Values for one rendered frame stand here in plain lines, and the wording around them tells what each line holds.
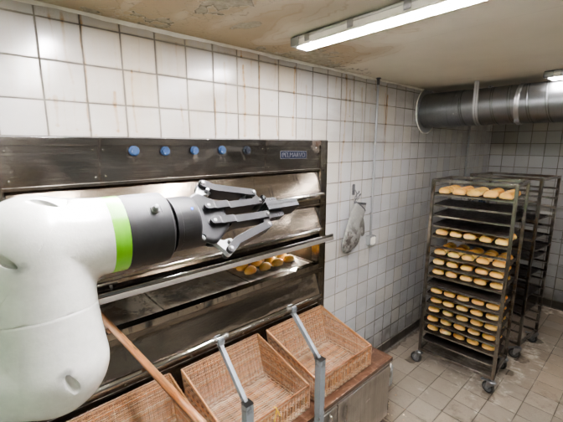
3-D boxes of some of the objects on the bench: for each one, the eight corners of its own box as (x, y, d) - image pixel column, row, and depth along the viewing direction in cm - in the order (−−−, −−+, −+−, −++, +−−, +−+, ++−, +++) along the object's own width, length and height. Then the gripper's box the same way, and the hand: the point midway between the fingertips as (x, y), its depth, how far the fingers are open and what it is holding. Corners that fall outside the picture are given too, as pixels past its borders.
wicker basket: (181, 412, 194) (178, 368, 189) (258, 368, 232) (257, 331, 227) (229, 470, 159) (228, 419, 154) (312, 408, 197) (312, 365, 192)
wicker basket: (264, 366, 235) (264, 328, 230) (319, 336, 272) (320, 303, 266) (317, 405, 199) (317, 362, 194) (372, 364, 236) (374, 327, 231)
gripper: (143, 201, 51) (268, 187, 66) (173, 280, 46) (298, 246, 62) (157, 170, 46) (287, 163, 61) (190, 255, 41) (322, 225, 57)
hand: (278, 208), depth 59 cm, fingers closed
